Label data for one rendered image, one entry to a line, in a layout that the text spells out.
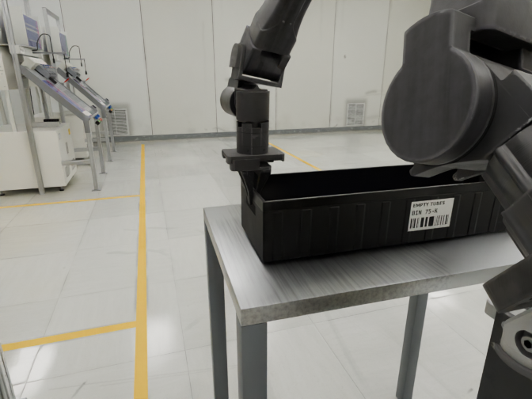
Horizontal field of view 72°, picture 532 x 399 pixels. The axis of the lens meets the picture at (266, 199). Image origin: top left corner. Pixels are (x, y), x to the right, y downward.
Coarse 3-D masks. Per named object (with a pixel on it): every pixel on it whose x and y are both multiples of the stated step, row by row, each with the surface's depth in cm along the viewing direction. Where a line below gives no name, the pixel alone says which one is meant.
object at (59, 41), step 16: (48, 32) 449; (64, 32) 514; (48, 48) 466; (64, 48) 496; (48, 64) 482; (64, 64) 483; (80, 80) 504; (48, 96) 473; (96, 96) 523; (64, 112) 513; (80, 128) 494; (80, 144) 500; (112, 144) 578; (112, 160) 517
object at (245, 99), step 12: (252, 84) 63; (240, 96) 61; (252, 96) 60; (264, 96) 61; (240, 108) 61; (252, 108) 61; (264, 108) 61; (240, 120) 62; (252, 120) 61; (264, 120) 62
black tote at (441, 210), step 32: (256, 192) 65; (288, 192) 80; (320, 192) 82; (352, 192) 84; (384, 192) 67; (416, 192) 69; (448, 192) 71; (480, 192) 73; (256, 224) 66; (288, 224) 63; (320, 224) 65; (352, 224) 67; (384, 224) 69; (416, 224) 71; (448, 224) 73; (480, 224) 76; (288, 256) 65
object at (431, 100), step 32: (448, 0) 26; (480, 0) 24; (512, 0) 24; (416, 32) 25; (448, 32) 23; (480, 32) 24; (512, 32) 24; (416, 64) 25; (448, 64) 23; (480, 64) 22; (512, 64) 27; (416, 96) 25; (448, 96) 23; (480, 96) 21; (384, 128) 28; (416, 128) 25; (448, 128) 23; (480, 128) 22; (416, 160) 25; (448, 160) 24
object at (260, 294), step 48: (240, 240) 75; (432, 240) 75; (480, 240) 75; (240, 288) 58; (288, 288) 58; (336, 288) 58; (384, 288) 59; (432, 288) 62; (240, 336) 55; (240, 384) 59
